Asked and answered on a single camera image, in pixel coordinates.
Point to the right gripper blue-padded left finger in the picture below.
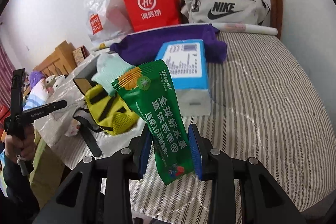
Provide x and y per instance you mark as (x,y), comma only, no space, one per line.
(141,152)

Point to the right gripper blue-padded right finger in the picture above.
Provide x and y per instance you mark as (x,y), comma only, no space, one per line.
(200,148)

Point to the yellow Adidas pouch bag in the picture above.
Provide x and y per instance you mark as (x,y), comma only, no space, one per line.
(103,113)

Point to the green fruit snack packet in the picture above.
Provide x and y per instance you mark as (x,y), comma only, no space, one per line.
(148,90)

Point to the mint and white sock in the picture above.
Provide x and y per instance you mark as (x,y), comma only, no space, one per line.
(109,67)

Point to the person's left hand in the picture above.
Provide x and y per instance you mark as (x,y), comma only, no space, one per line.
(25,148)

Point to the purple plush toy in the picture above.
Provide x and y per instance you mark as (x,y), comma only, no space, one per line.
(35,77)

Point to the white plush toy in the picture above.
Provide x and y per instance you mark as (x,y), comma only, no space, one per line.
(54,81)

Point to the wooden headboard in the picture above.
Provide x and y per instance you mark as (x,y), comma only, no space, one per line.
(60,62)

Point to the striped quilted mattress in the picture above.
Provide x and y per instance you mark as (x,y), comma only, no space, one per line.
(263,105)

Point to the dark green tea tin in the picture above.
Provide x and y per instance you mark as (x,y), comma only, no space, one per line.
(83,79)

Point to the blue tissue pack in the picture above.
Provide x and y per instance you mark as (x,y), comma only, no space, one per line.
(186,62)

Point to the patterned gift box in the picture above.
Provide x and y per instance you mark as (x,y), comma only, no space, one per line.
(80,54)

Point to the purple fleece cloth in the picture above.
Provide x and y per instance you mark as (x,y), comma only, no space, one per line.
(142,47)

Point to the rolled white paper poster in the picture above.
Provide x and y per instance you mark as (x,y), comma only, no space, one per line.
(246,28)

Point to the white Miniso plastic bag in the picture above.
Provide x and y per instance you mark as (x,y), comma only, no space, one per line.
(106,20)

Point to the beige Nike waist bag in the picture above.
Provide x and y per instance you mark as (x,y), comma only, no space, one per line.
(225,11)

